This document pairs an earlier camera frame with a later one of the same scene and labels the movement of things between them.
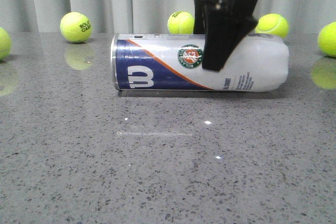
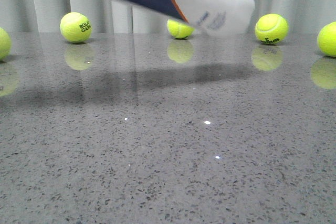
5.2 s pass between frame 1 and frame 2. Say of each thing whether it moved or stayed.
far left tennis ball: stayed
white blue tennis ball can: moved
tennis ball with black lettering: stayed
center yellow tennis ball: stayed
